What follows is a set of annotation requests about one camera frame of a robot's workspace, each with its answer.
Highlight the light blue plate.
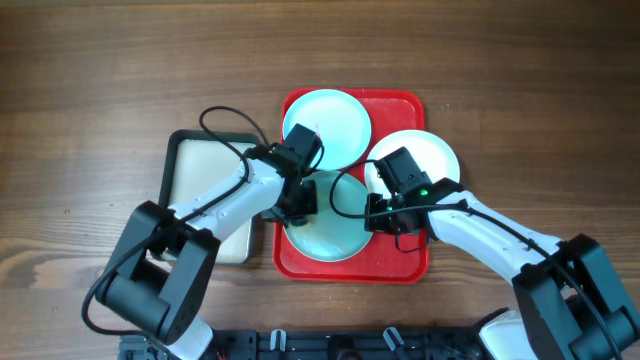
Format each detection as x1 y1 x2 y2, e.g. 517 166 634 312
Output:
282 89 372 171
286 171 373 262

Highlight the white plate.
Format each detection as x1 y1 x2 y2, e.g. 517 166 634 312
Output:
367 130 461 183

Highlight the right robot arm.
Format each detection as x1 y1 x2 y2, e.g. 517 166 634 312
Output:
365 148 639 359

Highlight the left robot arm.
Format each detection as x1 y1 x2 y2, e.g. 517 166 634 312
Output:
85 125 321 359

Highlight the red plastic tray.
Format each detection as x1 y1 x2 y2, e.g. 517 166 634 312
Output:
272 88 429 284

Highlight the left black cable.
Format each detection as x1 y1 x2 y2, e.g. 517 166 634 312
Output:
81 105 325 337

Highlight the black cable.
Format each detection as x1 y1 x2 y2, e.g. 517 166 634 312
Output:
81 105 325 337
328 159 626 360

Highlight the right black cable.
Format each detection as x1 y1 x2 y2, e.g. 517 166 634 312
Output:
328 159 626 360

